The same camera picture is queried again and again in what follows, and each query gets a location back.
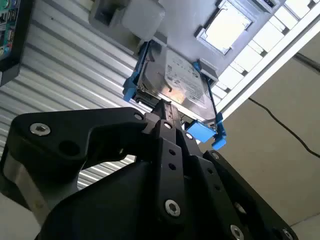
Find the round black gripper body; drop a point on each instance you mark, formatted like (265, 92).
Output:
(112, 207)

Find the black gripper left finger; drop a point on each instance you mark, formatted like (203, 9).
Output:
(82, 140)

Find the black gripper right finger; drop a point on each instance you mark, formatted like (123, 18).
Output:
(207, 172)

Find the hard disk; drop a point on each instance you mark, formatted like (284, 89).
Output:
(185, 80)

